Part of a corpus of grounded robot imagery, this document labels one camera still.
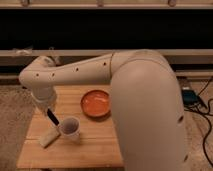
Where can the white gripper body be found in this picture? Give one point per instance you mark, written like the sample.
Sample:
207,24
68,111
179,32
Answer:
44,96

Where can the white rectangular block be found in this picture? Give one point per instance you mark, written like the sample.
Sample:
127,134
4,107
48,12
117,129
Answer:
48,137

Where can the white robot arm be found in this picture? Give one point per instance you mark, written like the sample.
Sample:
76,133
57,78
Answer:
145,100

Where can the orange bowl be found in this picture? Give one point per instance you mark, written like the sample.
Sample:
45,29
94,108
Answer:
95,103

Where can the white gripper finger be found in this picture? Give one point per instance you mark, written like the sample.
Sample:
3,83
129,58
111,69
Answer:
51,108
43,111

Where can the white ceramic cup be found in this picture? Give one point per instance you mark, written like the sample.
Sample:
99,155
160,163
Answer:
70,128

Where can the long metal rail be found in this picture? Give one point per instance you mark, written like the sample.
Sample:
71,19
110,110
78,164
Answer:
174,56

